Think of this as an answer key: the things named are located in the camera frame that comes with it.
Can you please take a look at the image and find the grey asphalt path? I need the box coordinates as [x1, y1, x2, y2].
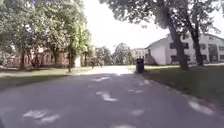
[0, 65, 224, 128]

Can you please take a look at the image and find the dark bin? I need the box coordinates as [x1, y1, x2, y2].
[135, 57, 145, 74]

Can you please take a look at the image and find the red brick building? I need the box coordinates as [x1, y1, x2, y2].
[6, 46, 83, 69]

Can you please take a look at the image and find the grass strip beside white building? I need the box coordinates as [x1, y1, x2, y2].
[128, 63, 224, 109]

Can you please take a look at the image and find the white building with dark windows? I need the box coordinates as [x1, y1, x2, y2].
[144, 33, 224, 66]

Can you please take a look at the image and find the large tree with thick trunk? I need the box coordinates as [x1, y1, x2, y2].
[99, 0, 191, 72]

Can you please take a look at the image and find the grass strip beside brick building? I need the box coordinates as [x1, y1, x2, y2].
[0, 66, 98, 91]

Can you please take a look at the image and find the large tree with thin trunk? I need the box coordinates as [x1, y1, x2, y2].
[173, 0, 224, 68]

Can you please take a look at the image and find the distant group of trees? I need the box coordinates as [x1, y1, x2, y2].
[94, 42, 134, 66]

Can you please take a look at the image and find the row of trees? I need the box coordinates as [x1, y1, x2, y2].
[0, 0, 96, 73]

